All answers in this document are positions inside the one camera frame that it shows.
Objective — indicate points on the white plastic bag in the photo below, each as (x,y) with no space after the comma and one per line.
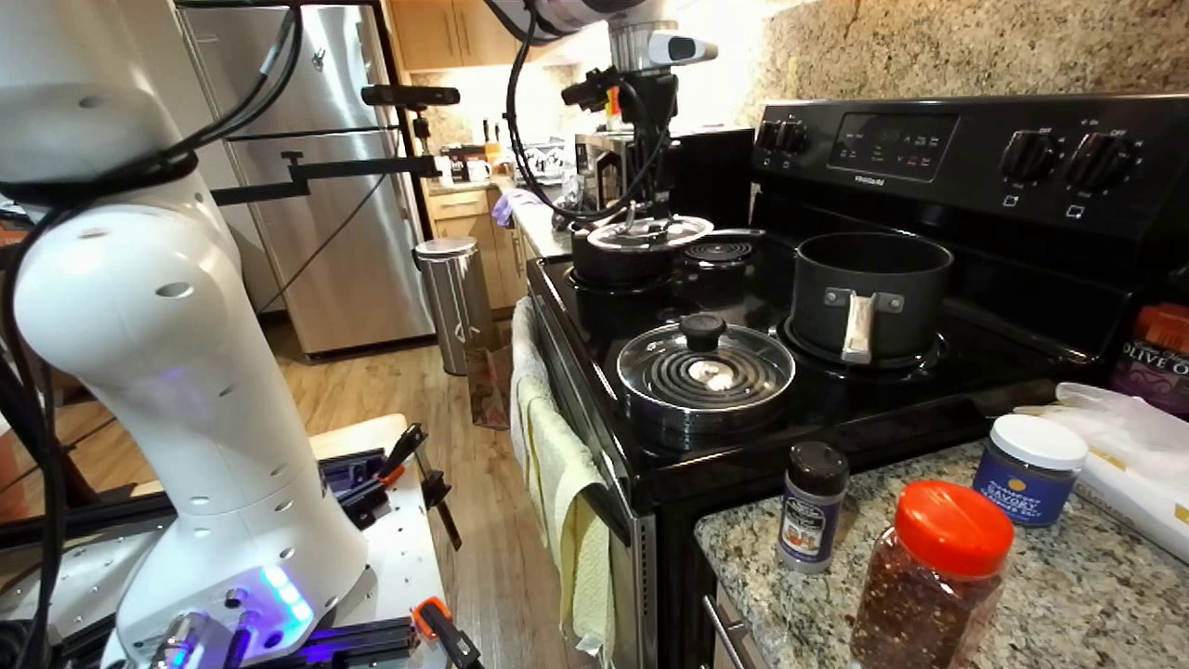
(1127,460)

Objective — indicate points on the black clamp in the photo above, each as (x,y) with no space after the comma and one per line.
(439,507)

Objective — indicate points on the small black lid spice jar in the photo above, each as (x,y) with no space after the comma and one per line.
(811,507)

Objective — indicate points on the stainless steel fridge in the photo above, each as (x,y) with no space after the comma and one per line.
(334,246)

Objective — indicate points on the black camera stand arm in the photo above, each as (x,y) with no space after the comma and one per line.
(371,169)

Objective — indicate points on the brown wooden wall cabinet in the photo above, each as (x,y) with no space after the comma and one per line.
(447,33)

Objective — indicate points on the purple food package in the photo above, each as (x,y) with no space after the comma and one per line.
(1158,360)

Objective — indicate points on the wooden base cabinet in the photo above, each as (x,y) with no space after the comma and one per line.
(477,246)

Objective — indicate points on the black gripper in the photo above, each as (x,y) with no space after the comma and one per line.
(648,112)

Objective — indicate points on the steel trash can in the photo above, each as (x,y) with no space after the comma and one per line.
(447,312)

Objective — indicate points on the black stereo camera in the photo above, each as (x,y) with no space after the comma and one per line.
(410,95)

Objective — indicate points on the glass lid with black knob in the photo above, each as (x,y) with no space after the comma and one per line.
(671,372)

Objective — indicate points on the yellow white hanging towel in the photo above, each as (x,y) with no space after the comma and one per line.
(562,495)

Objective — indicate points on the black pan under glass lid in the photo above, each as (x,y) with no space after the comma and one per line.
(708,429)

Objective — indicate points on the black kitchen stove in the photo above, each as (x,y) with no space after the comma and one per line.
(966,360)

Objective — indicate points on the red lid spice jar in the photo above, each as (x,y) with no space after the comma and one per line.
(930,583)

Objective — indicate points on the black stove knob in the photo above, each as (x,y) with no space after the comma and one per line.
(766,131)
(791,131)
(1101,160)
(1025,157)

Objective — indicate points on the white blue-lid container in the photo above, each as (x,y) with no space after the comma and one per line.
(1025,476)

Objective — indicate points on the camera on tripod arm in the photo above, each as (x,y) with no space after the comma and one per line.
(236,99)

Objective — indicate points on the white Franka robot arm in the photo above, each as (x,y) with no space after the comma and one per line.
(148,312)

